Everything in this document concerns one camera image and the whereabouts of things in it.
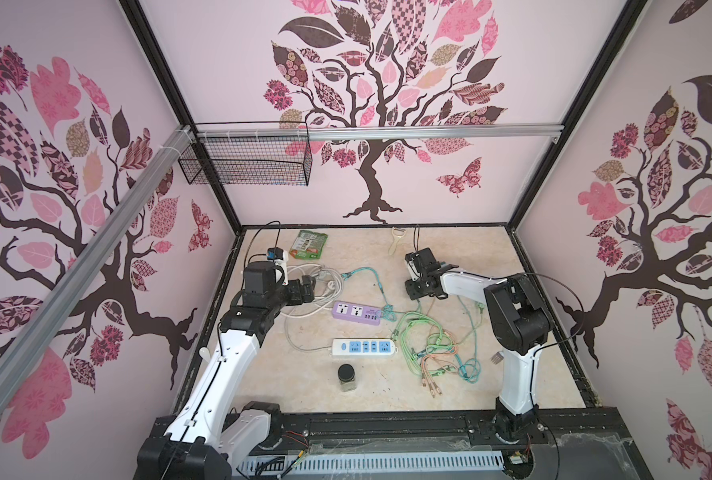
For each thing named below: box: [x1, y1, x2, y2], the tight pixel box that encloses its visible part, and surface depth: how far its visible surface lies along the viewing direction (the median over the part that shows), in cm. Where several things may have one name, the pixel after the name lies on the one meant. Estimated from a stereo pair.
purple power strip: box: [332, 301, 381, 326], surface depth 94 cm
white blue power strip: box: [331, 338, 396, 358], surface depth 87 cm
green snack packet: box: [289, 230, 329, 260], surface depth 116 cm
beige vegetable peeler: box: [388, 227, 407, 256], surface depth 120 cm
